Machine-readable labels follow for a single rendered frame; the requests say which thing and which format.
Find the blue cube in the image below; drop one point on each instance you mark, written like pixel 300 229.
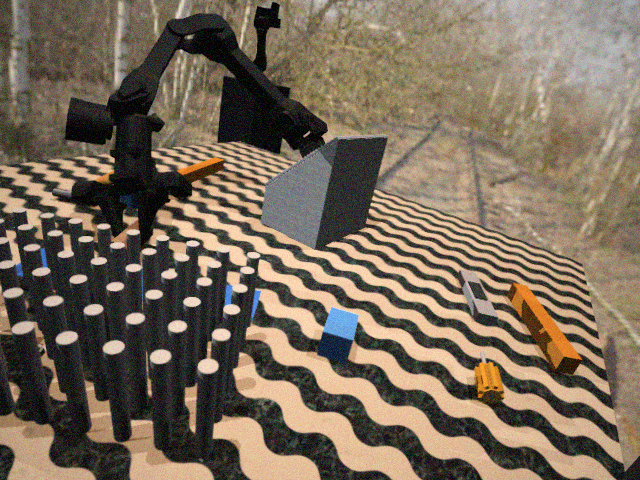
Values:
pixel 130 200
pixel 338 335

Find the blue flat strip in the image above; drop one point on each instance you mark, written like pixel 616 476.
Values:
pixel 228 289

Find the orange rectangular bar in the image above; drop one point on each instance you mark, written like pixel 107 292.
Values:
pixel 203 169
pixel 556 348

